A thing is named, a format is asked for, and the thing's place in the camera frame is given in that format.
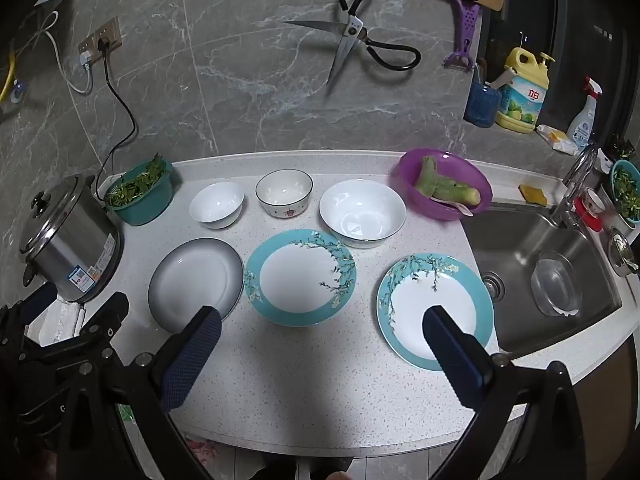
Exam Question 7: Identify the small patterned cup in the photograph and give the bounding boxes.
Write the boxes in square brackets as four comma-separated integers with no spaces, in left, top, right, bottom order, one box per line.
[584,187,608,216]

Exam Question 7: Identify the dark-rimmed patterned bowl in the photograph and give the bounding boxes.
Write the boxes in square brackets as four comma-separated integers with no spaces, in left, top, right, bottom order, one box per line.
[255,169,314,219]

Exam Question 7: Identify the wall power outlet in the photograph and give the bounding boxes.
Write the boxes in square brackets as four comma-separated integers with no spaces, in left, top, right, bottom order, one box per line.
[77,16,123,58]

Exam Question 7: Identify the teal floral plate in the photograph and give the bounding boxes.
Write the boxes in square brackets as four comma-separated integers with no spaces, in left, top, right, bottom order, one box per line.
[243,229,358,328]
[376,252,496,372]

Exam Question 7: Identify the grey plate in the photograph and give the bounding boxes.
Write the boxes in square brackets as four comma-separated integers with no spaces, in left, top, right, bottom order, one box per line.
[148,238,245,335]

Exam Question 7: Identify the black power cord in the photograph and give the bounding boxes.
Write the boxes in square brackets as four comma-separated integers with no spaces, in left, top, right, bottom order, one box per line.
[92,35,138,196]

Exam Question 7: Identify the white power cable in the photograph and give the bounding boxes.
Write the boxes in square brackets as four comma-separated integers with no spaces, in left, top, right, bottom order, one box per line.
[10,10,93,95]

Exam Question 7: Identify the small white bowl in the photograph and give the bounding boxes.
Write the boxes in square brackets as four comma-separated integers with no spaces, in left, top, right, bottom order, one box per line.
[189,181,246,231]

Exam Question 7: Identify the white and yellow packet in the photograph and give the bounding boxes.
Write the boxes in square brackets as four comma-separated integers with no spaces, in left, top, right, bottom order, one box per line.
[536,124,581,153]

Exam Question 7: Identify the yellow hose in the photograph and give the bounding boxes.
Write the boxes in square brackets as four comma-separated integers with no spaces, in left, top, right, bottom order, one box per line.
[0,52,18,103]

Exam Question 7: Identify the stainless steel sink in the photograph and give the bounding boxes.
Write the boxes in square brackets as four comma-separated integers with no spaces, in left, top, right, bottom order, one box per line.
[460,200,623,356]

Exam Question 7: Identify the steel faucet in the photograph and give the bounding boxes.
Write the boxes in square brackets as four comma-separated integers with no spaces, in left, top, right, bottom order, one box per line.
[550,143,599,229]

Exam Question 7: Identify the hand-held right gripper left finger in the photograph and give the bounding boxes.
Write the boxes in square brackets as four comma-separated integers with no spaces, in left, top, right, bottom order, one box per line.
[57,305,223,480]

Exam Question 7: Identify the yellow dish soap bottle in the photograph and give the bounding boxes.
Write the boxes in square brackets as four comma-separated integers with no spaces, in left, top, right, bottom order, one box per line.
[495,47,557,135]

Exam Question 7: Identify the steel strainer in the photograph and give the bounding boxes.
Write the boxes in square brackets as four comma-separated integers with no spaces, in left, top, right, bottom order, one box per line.
[607,227,640,278]

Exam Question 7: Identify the green vegetable stem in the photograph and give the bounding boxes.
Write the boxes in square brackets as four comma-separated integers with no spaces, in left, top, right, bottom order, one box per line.
[415,156,482,207]

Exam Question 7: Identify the black-handled kitchen scissors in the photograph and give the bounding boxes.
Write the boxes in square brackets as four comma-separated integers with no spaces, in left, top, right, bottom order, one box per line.
[281,0,422,87]

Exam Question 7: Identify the white spray bottle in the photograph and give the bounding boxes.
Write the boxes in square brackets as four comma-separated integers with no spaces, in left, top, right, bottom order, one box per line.
[566,76,603,151]

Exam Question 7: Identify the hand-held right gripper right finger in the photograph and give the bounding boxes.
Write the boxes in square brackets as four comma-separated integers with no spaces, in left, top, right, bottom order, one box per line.
[422,305,588,480]

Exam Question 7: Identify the leafy greens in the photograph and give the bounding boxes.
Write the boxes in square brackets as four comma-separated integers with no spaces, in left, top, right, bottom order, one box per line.
[616,167,640,221]
[105,152,168,207]

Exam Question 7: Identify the purple plastic bowl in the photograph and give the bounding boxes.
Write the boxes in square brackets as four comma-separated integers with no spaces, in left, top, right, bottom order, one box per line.
[391,148,493,222]

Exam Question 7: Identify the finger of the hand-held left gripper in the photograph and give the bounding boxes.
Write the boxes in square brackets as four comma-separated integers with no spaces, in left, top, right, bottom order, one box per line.
[12,284,58,322]
[75,291,131,356]

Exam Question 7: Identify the purple peeler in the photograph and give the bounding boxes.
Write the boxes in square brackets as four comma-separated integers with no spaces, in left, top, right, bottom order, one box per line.
[442,0,482,72]

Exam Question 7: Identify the white towel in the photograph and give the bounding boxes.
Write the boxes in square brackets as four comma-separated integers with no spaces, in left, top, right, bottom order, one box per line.
[37,300,88,346]

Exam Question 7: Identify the stainless steel cooker pot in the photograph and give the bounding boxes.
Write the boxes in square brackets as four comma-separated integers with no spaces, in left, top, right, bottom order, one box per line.
[19,174,123,305]

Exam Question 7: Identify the yellow sponge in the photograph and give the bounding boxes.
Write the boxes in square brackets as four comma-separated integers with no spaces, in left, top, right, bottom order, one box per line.
[518,183,548,206]

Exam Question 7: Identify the red mat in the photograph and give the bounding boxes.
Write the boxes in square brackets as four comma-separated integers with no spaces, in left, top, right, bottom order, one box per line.
[572,195,603,233]

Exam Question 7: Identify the large white bowl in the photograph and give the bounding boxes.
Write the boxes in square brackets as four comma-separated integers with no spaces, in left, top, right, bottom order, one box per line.
[319,178,407,249]

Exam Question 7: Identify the white spoon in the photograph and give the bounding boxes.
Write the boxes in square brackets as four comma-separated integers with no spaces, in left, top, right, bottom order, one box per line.
[430,195,475,217]

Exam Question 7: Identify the teal vegetable basket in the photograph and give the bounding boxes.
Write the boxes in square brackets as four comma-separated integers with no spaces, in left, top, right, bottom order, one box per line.
[103,160,176,227]
[611,159,640,231]

